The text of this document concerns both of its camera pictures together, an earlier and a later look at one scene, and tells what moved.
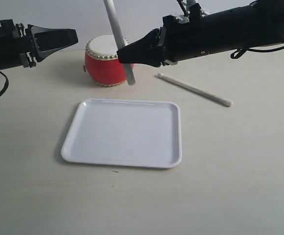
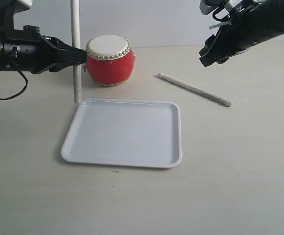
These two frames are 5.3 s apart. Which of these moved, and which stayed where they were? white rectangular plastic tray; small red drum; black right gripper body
Moved: black right gripper body
Stayed: white rectangular plastic tray; small red drum
